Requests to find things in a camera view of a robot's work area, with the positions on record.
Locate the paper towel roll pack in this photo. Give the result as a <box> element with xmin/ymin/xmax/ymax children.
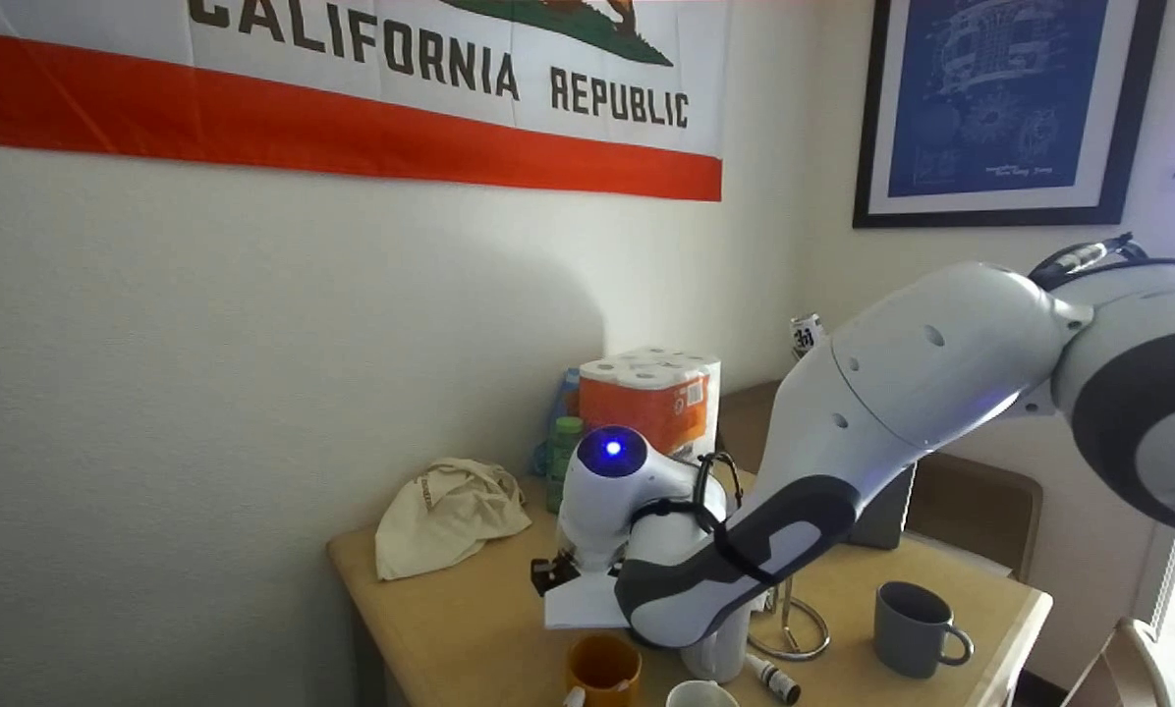
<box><xmin>570</xmin><ymin>342</ymin><xmax>729</xmax><ymax>460</ymax></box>

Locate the green container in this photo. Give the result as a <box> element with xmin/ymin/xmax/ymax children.
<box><xmin>525</xmin><ymin>370</ymin><xmax>590</xmax><ymax>511</ymax></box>

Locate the beige cloth bag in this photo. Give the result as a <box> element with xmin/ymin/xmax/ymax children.
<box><xmin>370</xmin><ymin>452</ymin><xmax>535</xmax><ymax>590</ymax></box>

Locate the orange mug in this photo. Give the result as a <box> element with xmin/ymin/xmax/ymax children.
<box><xmin>560</xmin><ymin>633</ymin><xmax>649</xmax><ymax>707</ymax></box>

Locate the large plain white mug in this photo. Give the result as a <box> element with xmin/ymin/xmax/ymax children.
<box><xmin>677</xmin><ymin>604</ymin><xmax>760</xmax><ymax>687</ymax></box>

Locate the California Republic flag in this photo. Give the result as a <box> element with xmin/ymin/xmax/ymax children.
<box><xmin>0</xmin><ymin>0</ymin><xmax>729</xmax><ymax>208</ymax></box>

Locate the blue patterned mug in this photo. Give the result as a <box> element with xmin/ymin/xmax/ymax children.
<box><xmin>659</xmin><ymin>675</ymin><xmax>747</xmax><ymax>707</ymax></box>

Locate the white marker with black cap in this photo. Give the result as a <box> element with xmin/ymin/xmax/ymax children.
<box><xmin>739</xmin><ymin>651</ymin><xmax>804</xmax><ymax>707</ymax></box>

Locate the brown wooden chair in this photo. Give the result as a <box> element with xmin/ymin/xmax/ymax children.
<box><xmin>908</xmin><ymin>448</ymin><xmax>1051</xmax><ymax>579</ymax></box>

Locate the grey mug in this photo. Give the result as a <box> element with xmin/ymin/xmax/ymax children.
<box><xmin>869</xmin><ymin>578</ymin><xmax>983</xmax><ymax>681</ymax></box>

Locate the framed blue blueprint poster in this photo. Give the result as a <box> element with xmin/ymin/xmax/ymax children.
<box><xmin>850</xmin><ymin>0</ymin><xmax>1175</xmax><ymax>234</ymax></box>

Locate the light wooden chair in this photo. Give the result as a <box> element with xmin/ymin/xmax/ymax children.
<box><xmin>1061</xmin><ymin>611</ymin><xmax>1175</xmax><ymax>707</ymax></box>

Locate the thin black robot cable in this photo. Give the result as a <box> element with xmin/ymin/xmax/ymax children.
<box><xmin>621</xmin><ymin>448</ymin><xmax>752</xmax><ymax>590</ymax></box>

